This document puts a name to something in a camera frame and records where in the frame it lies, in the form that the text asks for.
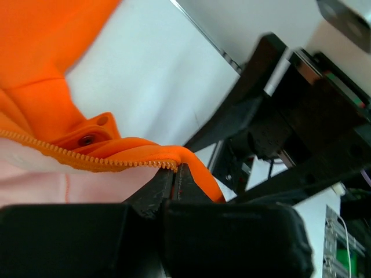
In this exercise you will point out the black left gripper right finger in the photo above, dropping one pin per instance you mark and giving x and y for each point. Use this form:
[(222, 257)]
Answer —
[(205, 239)]

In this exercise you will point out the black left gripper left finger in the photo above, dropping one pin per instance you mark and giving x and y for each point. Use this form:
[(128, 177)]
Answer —
[(86, 240)]

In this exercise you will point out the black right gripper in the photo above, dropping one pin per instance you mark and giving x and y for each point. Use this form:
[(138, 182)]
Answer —
[(313, 113)]

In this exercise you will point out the orange zip-up jacket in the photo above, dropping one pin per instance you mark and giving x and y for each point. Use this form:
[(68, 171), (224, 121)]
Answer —
[(50, 152)]

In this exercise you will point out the aluminium frame rail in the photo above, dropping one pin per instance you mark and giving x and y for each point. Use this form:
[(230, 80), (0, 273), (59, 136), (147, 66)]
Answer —
[(233, 64)]

